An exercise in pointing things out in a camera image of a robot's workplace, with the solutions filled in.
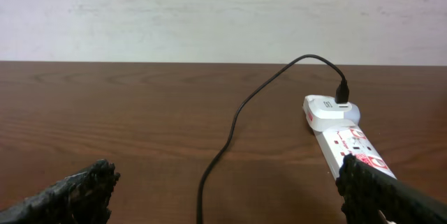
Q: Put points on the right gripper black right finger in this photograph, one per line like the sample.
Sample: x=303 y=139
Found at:
x=371 y=196

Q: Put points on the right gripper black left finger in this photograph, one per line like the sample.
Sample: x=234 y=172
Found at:
x=82 y=197

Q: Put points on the white USB charger adapter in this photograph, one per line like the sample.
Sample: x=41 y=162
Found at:
x=322 y=113

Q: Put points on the white power strip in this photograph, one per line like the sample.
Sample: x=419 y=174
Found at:
x=340 y=141

